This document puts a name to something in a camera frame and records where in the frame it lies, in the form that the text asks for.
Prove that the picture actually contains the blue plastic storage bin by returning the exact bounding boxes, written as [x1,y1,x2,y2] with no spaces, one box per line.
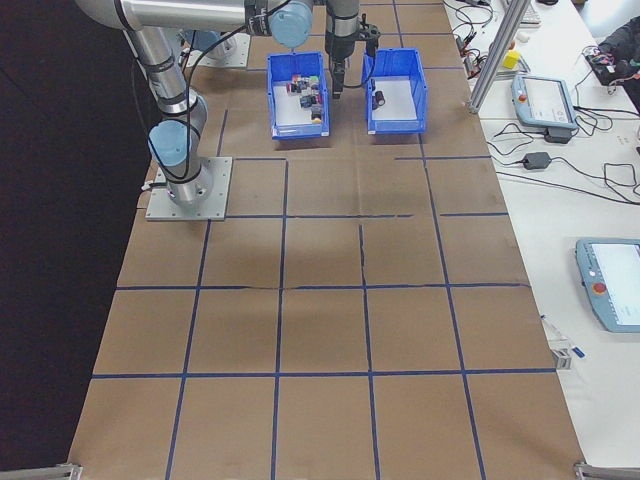
[266,51,333,141]
[362,47,430,136]

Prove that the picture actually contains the small black box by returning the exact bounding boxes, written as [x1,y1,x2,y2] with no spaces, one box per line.
[543,127,575,147]

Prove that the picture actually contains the white keyboard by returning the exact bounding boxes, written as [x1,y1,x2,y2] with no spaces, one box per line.
[519,0,545,26]

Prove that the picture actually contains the grey teach pendant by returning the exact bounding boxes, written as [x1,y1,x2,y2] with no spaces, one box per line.
[509,73,582,132]
[573,237,640,335]

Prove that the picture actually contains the black bag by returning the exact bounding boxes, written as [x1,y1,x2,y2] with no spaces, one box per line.
[597,17,640,89]

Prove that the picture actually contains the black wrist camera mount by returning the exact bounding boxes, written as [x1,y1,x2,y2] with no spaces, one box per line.
[360,22,383,57]

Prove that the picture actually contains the white square base plate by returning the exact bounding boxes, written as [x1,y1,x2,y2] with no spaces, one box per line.
[177,37,251,69]
[144,156,234,222]

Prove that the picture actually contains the aluminium extrusion post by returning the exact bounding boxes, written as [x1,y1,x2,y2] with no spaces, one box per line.
[466,0,532,114]

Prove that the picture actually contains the black frame cover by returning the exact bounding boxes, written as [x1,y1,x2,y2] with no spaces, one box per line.
[0,0,156,474]

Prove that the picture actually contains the grey metal corner bracket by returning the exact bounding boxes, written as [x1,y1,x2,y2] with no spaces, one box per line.
[572,459,640,480]
[0,462,84,480]

